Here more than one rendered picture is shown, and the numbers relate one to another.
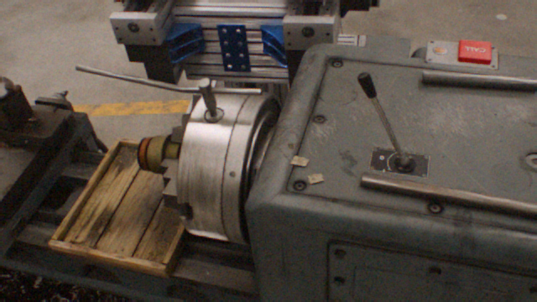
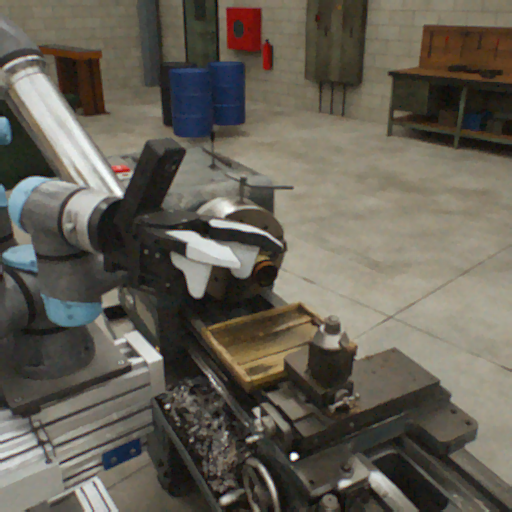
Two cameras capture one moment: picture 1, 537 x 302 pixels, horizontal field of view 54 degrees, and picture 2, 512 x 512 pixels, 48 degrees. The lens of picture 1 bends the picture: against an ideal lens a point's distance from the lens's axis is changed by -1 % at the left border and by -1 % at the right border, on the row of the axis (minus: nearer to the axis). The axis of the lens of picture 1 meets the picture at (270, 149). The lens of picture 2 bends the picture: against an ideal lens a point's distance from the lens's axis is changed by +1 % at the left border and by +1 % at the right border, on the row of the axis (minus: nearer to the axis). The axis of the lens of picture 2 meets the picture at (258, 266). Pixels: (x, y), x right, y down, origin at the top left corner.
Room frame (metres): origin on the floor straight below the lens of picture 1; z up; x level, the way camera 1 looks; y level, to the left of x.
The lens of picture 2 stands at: (1.96, 1.22, 1.81)
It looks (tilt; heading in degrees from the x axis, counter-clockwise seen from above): 26 degrees down; 221
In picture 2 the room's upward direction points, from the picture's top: straight up
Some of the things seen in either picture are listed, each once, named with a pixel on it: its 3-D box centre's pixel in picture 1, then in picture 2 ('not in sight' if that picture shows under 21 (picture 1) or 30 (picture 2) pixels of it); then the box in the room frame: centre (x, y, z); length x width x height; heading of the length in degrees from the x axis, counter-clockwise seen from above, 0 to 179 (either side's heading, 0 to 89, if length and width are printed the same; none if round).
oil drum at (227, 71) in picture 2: not in sight; (226, 93); (-4.59, -5.12, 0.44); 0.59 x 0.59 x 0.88
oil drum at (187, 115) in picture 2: not in sight; (191, 102); (-3.67, -4.91, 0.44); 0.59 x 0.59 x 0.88
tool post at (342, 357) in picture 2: (7, 106); (330, 358); (1.05, 0.64, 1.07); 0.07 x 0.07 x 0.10; 70
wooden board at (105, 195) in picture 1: (140, 200); (277, 341); (0.85, 0.33, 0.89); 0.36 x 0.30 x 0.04; 160
